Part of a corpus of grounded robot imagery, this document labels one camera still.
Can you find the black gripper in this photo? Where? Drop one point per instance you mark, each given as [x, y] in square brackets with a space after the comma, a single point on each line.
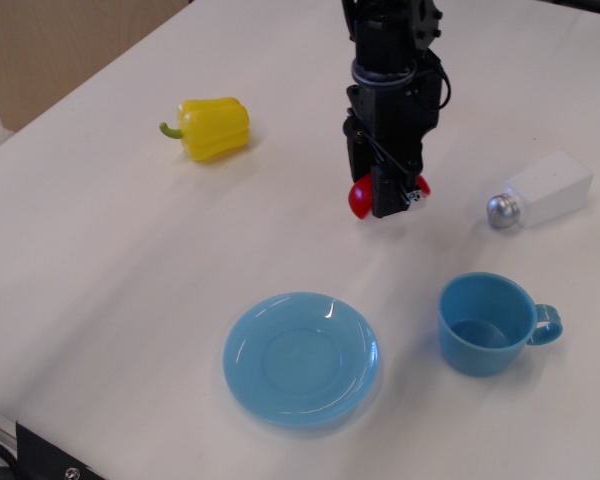
[391, 122]

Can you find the red toy sushi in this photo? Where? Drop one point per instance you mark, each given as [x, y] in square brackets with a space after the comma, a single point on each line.
[360, 197]

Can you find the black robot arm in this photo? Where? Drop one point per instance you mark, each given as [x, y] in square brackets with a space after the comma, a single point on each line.
[392, 45]

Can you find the blue plastic plate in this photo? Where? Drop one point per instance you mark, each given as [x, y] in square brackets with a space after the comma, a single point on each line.
[301, 359]

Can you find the yellow toy bell pepper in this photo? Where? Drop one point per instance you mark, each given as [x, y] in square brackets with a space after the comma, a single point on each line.
[209, 128]

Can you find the white salt shaker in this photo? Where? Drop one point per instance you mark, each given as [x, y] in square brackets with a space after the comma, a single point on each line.
[554, 186]

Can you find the blue plastic cup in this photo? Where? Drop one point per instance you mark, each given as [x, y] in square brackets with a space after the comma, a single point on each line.
[485, 320]

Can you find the black corner bracket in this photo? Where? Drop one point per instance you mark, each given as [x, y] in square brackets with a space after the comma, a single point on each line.
[40, 459]

